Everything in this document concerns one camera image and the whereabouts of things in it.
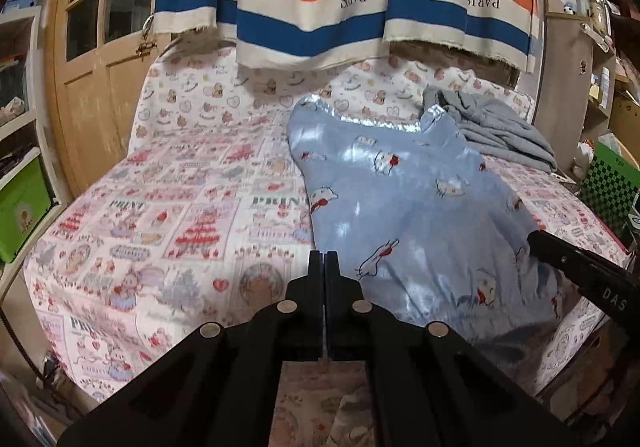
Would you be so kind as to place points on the blue satin cat-print pants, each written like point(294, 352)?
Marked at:
point(410, 207)

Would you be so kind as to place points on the wooden cabinet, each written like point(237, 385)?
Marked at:
point(562, 77)

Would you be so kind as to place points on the teddy bear print cloth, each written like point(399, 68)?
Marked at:
point(210, 97)

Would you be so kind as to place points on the metal door latch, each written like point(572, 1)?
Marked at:
point(146, 39)

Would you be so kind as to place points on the clear plastic jar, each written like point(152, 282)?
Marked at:
point(597, 9)

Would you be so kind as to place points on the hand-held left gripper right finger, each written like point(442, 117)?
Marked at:
point(331, 287)

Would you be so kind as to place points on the wooden door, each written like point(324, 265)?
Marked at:
point(95, 92)

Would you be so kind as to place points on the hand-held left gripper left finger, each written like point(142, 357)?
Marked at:
point(315, 287)

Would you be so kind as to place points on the green storage bin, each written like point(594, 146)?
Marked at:
point(22, 212)

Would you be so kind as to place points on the pink printed bed sheet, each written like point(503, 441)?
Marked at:
point(165, 227)

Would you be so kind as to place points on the cartoon sticker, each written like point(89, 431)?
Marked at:
point(585, 68)

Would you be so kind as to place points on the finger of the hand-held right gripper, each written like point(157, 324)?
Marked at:
point(590, 272)

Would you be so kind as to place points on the green checkered box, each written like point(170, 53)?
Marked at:
point(607, 187)

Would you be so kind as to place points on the white shelf unit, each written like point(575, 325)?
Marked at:
point(22, 77)

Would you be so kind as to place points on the grey garment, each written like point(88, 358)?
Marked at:
point(500, 137)

